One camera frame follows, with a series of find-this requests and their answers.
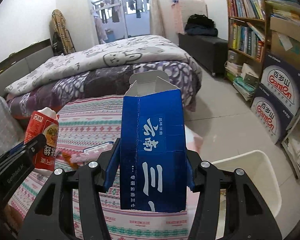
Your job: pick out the red instant noodle packet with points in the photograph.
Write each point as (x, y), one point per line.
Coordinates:
(44, 124)

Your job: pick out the white cartoon print blanket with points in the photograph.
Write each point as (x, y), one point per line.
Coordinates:
(140, 49)

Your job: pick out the dark clothes pile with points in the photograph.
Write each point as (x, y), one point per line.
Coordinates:
(200, 25)

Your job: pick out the blue carton box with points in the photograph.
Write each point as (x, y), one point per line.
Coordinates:
(153, 146)

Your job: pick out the ganten water carton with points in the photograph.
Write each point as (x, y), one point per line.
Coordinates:
(274, 116)
(283, 80)

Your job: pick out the grey pillow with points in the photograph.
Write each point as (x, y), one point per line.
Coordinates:
(11, 133)

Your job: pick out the white blue medicine box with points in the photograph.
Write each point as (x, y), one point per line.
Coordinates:
(98, 149)

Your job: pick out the grey bed headboard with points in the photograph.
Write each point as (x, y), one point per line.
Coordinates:
(23, 62)

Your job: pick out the white shelf rack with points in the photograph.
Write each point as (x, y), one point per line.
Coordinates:
(291, 145)

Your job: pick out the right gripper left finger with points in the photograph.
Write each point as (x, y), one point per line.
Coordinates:
(51, 214)

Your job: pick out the orange snack wrapper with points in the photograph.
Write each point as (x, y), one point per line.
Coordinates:
(67, 157)

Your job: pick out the stack of books on floor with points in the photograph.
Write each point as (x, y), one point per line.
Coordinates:
(243, 78)

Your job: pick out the cream curtain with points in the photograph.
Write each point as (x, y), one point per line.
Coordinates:
(156, 22)

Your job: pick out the lower Ganten water carton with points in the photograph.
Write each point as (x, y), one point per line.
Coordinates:
(274, 116)

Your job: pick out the white drawer cabinet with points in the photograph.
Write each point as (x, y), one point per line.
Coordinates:
(183, 9)

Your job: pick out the white plastic trash bin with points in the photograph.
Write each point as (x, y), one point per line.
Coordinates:
(252, 198)

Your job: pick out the wooden bookshelf with books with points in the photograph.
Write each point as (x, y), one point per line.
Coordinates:
(248, 34)

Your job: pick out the purple white floral quilt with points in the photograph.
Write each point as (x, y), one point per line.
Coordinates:
(103, 82)

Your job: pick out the upper Ganten water carton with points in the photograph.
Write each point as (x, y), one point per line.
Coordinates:
(283, 80)

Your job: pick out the brown cardboard box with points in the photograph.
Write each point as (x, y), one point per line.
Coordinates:
(285, 40)

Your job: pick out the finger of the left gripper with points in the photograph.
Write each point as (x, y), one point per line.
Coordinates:
(15, 165)

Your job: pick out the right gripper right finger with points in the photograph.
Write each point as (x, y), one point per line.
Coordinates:
(206, 179)

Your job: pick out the black storage bench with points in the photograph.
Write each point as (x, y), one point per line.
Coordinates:
(210, 52)

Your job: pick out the pink foam puzzle piece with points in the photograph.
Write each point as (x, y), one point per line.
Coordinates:
(83, 158)

